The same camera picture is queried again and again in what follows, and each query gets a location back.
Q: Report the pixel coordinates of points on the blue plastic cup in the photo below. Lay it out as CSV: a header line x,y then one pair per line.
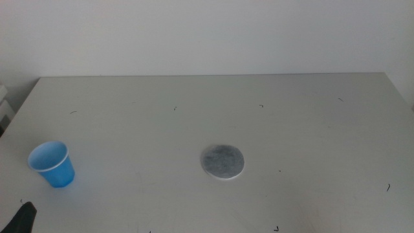
x,y
57,171

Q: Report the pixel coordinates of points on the round grey cup mat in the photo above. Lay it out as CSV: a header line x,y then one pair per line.
x,y
222,161

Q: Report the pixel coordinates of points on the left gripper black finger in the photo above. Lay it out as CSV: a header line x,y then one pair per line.
x,y
22,220

